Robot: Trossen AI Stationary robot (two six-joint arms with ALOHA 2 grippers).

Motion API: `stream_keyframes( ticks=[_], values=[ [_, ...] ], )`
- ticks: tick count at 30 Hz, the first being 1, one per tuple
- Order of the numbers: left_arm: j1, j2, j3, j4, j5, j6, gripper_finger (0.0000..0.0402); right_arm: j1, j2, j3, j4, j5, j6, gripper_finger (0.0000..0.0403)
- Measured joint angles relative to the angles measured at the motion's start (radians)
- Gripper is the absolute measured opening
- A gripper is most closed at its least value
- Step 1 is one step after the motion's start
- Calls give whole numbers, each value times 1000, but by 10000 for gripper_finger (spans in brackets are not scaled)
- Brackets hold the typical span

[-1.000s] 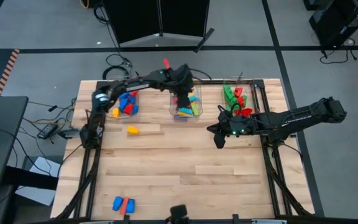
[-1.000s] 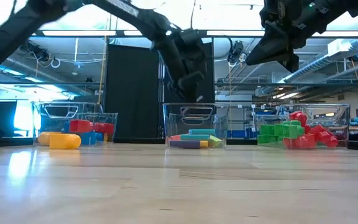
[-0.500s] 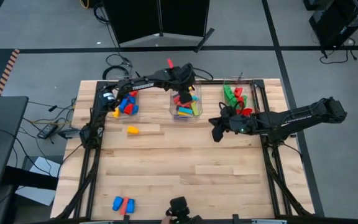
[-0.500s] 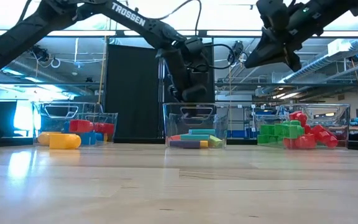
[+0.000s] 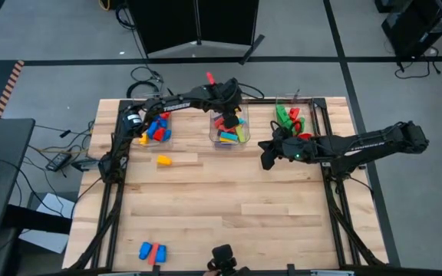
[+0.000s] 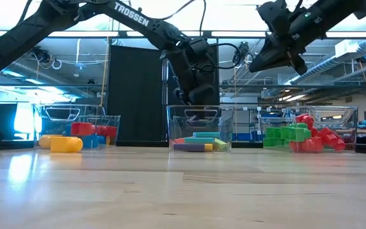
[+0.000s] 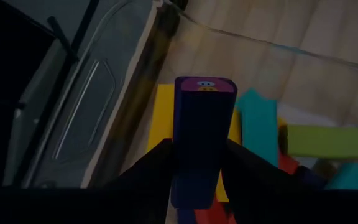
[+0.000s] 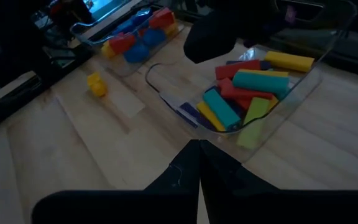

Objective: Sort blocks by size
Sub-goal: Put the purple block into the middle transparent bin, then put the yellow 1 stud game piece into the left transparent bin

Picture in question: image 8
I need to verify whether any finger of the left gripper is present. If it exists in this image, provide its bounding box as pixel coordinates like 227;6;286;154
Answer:
183;15;251;65

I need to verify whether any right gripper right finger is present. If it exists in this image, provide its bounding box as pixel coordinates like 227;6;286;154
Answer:
200;139;358;224

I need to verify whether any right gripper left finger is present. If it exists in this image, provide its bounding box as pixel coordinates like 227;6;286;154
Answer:
31;139;201;224

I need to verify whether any yellow chunky block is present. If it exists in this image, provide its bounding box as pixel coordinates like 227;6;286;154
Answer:
86;72;108;97
101;42;116;60
163;21;179;35

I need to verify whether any blue rounded block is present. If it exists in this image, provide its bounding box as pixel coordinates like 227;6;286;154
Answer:
113;20;142;35
142;27;167;48
134;8;152;24
123;43;150;64

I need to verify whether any teal block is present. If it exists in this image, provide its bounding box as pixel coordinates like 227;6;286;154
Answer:
202;88;242;131
232;71;291;100

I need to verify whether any light green block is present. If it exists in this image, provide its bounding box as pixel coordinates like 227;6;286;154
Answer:
236;96;270;150

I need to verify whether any clear plastic bin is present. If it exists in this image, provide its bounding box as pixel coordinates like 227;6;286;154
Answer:
144;0;358;162
70;6;186;78

